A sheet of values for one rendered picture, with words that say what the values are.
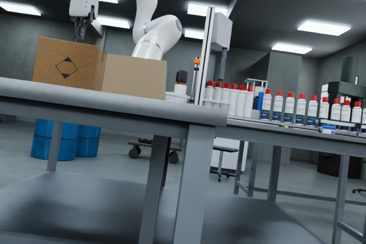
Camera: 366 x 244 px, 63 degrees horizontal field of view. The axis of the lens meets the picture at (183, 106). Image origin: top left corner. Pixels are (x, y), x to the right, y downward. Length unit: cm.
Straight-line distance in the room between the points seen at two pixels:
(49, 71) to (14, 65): 1168
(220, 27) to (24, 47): 1182
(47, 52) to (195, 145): 114
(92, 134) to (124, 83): 437
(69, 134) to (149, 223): 358
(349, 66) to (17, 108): 892
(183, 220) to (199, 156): 15
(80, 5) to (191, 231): 80
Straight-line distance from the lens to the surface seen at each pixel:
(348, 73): 926
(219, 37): 183
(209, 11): 188
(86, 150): 540
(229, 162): 581
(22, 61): 1322
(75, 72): 161
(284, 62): 1024
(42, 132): 483
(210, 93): 190
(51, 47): 166
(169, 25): 133
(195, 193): 69
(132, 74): 105
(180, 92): 216
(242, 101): 193
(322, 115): 210
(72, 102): 69
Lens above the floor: 78
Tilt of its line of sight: 3 degrees up
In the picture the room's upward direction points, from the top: 8 degrees clockwise
